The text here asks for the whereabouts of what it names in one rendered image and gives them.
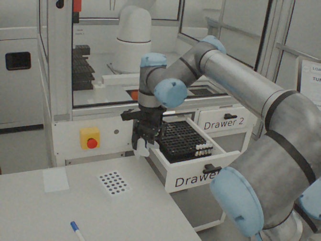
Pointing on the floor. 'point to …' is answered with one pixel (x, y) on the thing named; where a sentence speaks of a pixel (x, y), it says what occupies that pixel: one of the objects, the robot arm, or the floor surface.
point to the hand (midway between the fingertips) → (140, 153)
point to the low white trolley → (91, 206)
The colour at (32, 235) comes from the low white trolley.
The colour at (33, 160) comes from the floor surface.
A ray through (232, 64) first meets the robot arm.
